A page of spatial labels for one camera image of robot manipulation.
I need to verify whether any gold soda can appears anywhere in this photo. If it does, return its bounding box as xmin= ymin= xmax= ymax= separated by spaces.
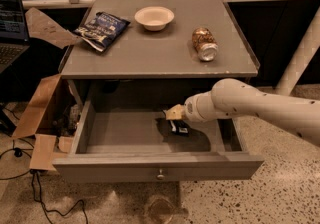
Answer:
xmin=192 ymin=27 xmax=218 ymax=62

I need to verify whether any blue rxbar blueberry wrapper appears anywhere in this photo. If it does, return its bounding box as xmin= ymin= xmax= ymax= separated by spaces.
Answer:
xmin=167 ymin=119 xmax=189 ymax=135

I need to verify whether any black floor cable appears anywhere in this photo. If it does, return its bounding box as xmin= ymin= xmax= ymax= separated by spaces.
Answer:
xmin=0 ymin=106 xmax=90 ymax=224

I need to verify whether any grey cabinet table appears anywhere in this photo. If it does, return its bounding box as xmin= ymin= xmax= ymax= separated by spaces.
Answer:
xmin=61 ymin=0 xmax=259 ymax=103

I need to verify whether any open laptop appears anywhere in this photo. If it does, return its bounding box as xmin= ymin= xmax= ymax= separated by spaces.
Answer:
xmin=0 ymin=0 xmax=30 ymax=73

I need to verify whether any metal drawer knob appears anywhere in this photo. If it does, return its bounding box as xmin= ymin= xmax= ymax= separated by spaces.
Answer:
xmin=156 ymin=169 xmax=165 ymax=181

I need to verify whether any blue chip bag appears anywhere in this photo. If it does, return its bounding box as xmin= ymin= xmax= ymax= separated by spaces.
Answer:
xmin=73 ymin=12 xmax=130 ymax=52

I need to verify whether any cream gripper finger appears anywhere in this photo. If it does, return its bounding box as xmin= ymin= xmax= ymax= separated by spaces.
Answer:
xmin=165 ymin=105 xmax=180 ymax=120

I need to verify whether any grey open top drawer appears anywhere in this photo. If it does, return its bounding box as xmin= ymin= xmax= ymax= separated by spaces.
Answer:
xmin=53 ymin=100 xmax=264 ymax=183

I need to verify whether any brown cardboard box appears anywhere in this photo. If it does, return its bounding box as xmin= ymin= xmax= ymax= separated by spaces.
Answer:
xmin=12 ymin=7 xmax=78 ymax=171

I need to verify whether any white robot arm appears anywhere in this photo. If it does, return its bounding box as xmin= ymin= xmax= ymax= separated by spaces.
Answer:
xmin=165 ymin=9 xmax=320 ymax=146

